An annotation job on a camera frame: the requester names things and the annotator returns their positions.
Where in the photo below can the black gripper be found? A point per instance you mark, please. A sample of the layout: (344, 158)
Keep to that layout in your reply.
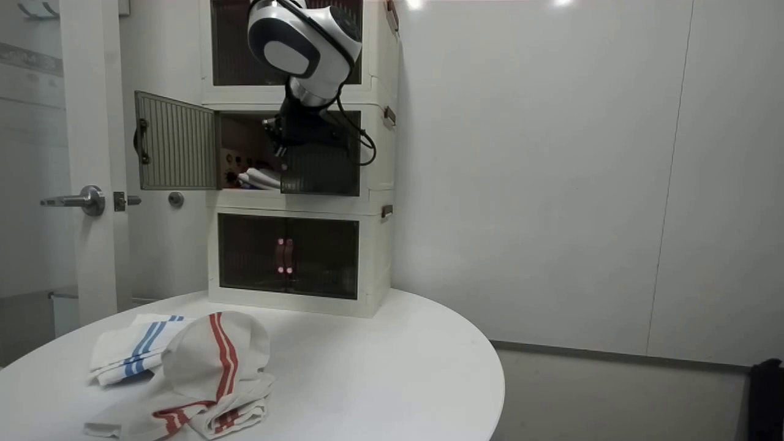
(315, 125)

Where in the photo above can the white cabinet unit holding cloths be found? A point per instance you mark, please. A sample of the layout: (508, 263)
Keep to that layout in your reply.
(375, 162)

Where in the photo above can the black cabinet side latch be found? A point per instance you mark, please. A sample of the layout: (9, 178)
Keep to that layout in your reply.
(385, 211)
(393, 16)
(390, 116)

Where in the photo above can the white cabinet unit on table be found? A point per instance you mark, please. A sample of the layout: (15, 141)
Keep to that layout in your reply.
(371, 261)

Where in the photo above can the silver door latch plate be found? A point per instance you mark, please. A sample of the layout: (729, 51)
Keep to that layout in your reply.
(123, 200)

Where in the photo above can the white room door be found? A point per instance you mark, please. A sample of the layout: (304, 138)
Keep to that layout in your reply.
(90, 124)

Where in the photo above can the white folded cloth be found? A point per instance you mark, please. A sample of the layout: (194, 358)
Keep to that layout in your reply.
(260, 178)

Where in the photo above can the red striped white towel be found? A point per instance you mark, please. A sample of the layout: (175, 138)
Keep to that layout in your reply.
(210, 369)

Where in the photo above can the blue striped white towel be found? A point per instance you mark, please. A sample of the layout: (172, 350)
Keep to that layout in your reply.
(136, 351)

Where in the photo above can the black floor object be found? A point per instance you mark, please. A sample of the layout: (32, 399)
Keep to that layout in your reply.
(768, 401)

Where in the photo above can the metal wall hooks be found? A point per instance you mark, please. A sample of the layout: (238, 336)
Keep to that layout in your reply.
(38, 9)

